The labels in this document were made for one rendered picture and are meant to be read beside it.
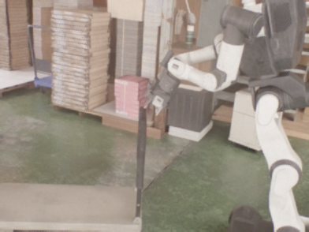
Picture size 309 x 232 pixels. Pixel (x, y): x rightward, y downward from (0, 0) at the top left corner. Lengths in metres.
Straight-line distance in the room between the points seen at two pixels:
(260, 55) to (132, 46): 2.61
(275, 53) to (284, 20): 0.13
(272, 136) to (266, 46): 0.42
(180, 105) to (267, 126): 1.91
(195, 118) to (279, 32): 2.07
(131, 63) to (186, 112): 0.96
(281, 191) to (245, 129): 1.71
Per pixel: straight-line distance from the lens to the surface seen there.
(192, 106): 3.49
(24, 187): 2.39
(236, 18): 1.45
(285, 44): 1.58
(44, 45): 5.85
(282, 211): 1.92
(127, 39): 4.09
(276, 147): 1.78
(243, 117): 3.45
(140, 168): 1.87
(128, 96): 3.78
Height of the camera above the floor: 1.41
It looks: 19 degrees down
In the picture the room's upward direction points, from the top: 4 degrees clockwise
